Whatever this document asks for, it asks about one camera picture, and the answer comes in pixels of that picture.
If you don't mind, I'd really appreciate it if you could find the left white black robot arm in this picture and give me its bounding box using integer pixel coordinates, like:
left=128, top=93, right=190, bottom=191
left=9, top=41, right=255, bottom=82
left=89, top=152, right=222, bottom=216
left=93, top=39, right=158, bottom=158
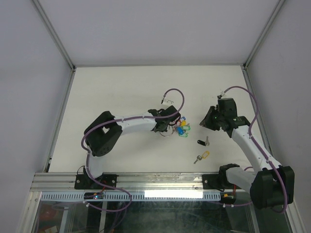
left=81, top=105, right=181, bottom=189

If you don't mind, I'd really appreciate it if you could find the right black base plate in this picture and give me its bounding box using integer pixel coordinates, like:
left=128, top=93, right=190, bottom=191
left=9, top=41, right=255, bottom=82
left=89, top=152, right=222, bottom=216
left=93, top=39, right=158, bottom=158
left=202, top=173, right=249, bottom=192

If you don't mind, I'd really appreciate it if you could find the aluminium frame post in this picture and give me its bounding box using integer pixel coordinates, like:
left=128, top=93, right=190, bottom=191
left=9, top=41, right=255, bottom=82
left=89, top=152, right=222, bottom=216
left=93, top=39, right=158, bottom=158
left=31, top=0, right=76, bottom=71
left=242, top=0, right=286, bottom=70

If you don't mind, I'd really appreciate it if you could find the right aluminium frame post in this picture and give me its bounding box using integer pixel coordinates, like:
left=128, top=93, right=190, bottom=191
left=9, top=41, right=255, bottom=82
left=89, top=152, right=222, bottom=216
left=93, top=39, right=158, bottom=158
left=242, top=0, right=286, bottom=70

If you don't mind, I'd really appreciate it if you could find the large keyring with coloured keys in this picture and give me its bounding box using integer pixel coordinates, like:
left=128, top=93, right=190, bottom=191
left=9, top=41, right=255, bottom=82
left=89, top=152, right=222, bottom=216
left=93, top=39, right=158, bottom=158
left=159, top=115, right=191, bottom=138

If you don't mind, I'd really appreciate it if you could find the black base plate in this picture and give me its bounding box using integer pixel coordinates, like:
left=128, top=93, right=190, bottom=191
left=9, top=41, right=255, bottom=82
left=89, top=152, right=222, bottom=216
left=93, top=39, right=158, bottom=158
left=202, top=173, right=249, bottom=192
left=74, top=173, right=118, bottom=190

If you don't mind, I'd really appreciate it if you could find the key with black tag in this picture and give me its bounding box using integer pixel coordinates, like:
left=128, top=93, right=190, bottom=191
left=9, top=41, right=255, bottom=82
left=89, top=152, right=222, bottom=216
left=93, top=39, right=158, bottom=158
left=197, top=136, right=210, bottom=147

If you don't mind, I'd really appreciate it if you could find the aluminium mounting rail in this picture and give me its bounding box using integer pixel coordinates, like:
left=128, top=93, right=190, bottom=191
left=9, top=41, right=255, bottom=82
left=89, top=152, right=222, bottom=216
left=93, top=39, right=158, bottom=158
left=30, top=172, right=217, bottom=192

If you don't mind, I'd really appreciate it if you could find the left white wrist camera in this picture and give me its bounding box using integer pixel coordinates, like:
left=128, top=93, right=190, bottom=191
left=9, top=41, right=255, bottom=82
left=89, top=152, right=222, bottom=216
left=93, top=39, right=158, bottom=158
left=161, top=98, right=174, bottom=106

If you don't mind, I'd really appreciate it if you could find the left aluminium frame post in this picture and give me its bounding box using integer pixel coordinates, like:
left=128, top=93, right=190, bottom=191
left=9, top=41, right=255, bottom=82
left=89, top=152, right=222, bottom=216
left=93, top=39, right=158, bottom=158
left=31, top=0, right=76, bottom=71

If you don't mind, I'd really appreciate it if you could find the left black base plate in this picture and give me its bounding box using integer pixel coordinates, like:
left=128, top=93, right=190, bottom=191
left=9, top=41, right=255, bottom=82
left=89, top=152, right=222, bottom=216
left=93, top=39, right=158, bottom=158
left=74, top=173, right=118, bottom=190

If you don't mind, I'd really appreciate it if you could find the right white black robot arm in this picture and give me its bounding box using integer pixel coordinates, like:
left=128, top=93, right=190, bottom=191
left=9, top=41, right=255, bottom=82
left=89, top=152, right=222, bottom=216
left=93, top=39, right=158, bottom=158
left=200, top=98, right=294, bottom=209

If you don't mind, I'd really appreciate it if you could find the key with yellow tag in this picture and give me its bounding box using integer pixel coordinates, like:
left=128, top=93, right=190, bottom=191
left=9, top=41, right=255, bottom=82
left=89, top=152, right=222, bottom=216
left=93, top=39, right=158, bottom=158
left=193, top=151, right=210, bottom=164

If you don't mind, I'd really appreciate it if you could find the grey slotted cable duct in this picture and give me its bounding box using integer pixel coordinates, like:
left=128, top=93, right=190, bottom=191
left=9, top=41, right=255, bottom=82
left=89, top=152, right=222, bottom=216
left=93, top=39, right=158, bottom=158
left=41, top=190, right=221, bottom=202

